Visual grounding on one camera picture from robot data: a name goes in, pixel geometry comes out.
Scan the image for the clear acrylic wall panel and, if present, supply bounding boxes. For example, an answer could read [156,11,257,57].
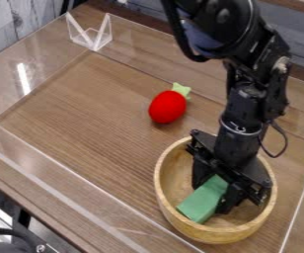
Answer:
[0,127,204,253]

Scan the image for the red plush strawberry toy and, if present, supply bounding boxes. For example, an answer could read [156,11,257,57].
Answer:
[149,82,192,124]

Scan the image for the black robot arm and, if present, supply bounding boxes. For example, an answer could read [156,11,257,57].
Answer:
[161,0,292,214]

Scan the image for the black cable at corner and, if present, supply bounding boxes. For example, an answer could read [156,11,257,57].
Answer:
[0,226,41,253]

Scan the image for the clear acrylic corner bracket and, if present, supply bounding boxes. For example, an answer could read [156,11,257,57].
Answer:
[65,13,113,51]

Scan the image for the black metal table frame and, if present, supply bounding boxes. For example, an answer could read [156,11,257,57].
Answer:
[13,209,65,253]

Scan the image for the light wooden bowl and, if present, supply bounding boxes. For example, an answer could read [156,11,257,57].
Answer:
[153,137,277,244]

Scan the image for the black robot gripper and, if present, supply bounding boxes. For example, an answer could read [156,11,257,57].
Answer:
[186,115,273,214]

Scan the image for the green rectangular block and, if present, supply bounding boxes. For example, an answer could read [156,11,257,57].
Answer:
[176,175,229,224]

